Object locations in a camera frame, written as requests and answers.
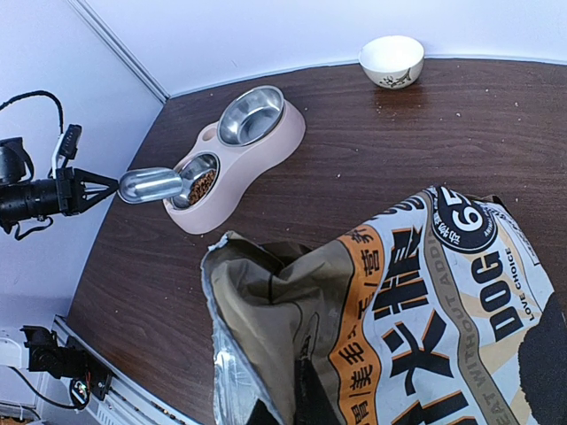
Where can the steel feeder bowl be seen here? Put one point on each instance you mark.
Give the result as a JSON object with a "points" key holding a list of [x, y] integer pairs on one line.
{"points": [[251, 116], [199, 174]]}

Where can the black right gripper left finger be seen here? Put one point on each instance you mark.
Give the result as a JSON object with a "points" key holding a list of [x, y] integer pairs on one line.
{"points": [[265, 412]]}

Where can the left aluminium frame post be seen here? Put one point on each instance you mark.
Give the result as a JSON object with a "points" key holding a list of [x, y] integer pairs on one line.
{"points": [[119, 49]]}

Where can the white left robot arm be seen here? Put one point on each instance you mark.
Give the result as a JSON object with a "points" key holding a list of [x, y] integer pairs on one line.
{"points": [[29, 205]]}

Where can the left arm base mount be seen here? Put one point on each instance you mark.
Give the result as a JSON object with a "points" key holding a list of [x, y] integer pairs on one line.
{"points": [[89, 377]]}

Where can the pink double pet feeder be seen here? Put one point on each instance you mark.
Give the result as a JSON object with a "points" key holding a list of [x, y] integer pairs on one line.
{"points": [[239, 167]]}

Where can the rear steel feeder bowl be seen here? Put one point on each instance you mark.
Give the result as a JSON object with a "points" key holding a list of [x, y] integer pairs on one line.
{"points": [[251, 116]]}

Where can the front aluminium rail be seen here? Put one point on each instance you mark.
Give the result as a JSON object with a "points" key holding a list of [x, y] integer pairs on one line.
{"points": [[125, 402]]}

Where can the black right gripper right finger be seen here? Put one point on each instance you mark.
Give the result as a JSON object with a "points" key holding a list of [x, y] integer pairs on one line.
{"points": [[312, 404]]}

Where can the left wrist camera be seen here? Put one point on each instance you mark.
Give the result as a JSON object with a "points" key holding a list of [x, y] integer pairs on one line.
{"points": [[65, 149]]}

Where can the metal food scoop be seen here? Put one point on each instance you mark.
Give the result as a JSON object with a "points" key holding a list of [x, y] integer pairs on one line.
{"points": [[149, 184]]}

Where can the front steel feeder bowl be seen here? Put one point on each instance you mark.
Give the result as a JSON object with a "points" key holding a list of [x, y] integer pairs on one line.
{"points": [[199, 174]]}

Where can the brown kibble pellets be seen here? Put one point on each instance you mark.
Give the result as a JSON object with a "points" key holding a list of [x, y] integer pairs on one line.
{"points": [[201, 185]]}

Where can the pet food bag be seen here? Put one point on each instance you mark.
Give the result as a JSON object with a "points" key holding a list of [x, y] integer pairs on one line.
{"points": [[435, 311]]}

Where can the white floral ceramic bowl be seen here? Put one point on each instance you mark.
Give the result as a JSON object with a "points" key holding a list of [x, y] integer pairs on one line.
{"points": [[393, 61]]}

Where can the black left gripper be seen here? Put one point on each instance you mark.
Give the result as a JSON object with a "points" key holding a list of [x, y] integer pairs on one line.
{"points": [[73, 197]]}

